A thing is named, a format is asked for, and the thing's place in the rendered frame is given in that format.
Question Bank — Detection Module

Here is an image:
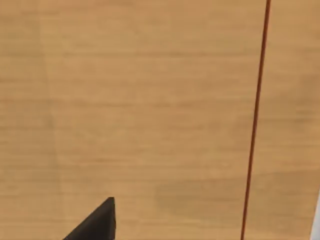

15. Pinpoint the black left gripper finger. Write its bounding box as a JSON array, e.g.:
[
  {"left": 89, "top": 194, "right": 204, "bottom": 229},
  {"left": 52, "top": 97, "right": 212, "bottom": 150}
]
[{"left": 61, "top": 196, "right": 117, "bottom": 240}]

